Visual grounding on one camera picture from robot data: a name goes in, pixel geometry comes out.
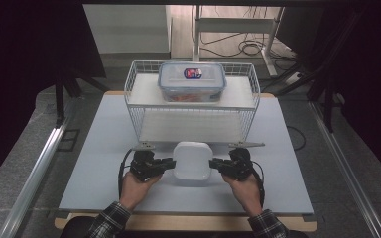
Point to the person's right hand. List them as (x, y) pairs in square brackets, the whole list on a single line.
[(244, 193)]

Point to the grey lidded food container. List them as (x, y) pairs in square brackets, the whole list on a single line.
[(191, 82)]

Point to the white power strip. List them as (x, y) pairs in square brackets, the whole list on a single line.
[(292, 77)]

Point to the person's left hand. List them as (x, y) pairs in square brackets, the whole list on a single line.
[(137, 191)]

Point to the white metal desk frame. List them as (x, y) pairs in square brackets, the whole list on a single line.
[(234, 24)]

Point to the white plastic container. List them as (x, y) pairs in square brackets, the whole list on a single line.
[(192, 162)]

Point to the aluminium rail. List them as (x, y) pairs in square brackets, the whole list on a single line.
[(36, 175), (347, 172)]

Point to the black metal stand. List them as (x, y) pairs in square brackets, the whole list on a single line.
[(324, 76), (66, 87)]

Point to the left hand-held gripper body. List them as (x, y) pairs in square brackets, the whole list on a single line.
[(144, 163)]

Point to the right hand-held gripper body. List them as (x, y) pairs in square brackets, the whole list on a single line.
[(238, 163)]

